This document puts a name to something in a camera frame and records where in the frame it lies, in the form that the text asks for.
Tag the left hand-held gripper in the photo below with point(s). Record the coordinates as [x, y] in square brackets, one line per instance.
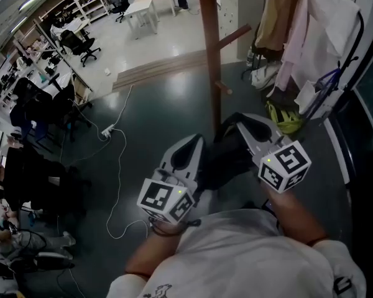
[161, 197]

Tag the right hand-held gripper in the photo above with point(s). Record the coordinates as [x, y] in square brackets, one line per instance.
[286, 166]

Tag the wooden coat stand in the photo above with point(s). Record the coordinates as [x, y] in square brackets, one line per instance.
[209, 42]

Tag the person's right forearm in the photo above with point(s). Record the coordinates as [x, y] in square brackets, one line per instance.
[295, 216]

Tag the person's left forearm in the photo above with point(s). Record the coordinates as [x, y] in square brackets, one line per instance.
[155, 247]

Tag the yellow-green bag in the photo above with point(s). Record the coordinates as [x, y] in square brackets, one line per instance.
[283, 118]

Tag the white floor bag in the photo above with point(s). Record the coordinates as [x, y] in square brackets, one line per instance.
[264, 76]

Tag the clear water bottle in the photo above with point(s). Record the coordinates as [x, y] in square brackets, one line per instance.
[250, 57]

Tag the white power strip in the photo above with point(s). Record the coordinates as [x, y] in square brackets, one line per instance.
[108, 131]

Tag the wooden floor step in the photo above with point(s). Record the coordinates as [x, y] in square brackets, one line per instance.
[161, 68]

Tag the pink garment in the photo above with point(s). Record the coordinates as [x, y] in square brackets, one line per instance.
[293, 48]

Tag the black framed glass door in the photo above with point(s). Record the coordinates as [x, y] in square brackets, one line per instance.
[370, 98]

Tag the person's white t-shirt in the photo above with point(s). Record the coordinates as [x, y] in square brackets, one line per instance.
[242, 259]

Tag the small white floor box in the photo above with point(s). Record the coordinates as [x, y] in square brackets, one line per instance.
[107, 71]

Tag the beige coat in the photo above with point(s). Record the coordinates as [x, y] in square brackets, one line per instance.
[273, 17]

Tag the black mesh office chair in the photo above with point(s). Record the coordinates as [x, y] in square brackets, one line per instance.
[77, 45]
[43, 178]
[71, 104]
[122, 3]
[31, 88]

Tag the white cabinet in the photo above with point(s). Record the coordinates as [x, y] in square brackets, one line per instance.
[227, 11]

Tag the white garment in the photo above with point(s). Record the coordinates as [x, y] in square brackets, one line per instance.
[332, 17]

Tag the white desk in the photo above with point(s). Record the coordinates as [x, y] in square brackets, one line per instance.
[146, 8]

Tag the grey cloth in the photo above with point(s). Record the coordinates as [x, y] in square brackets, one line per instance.
[46, 240]

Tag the blue chair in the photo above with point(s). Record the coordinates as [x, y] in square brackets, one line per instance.
[25, 120]

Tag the white rimmed black basket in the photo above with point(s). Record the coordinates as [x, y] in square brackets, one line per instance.
[54, 259]

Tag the white workbench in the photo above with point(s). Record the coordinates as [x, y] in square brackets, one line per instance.
[43, 64]

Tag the white shelf unit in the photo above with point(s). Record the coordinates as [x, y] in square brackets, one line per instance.
[81, 2]

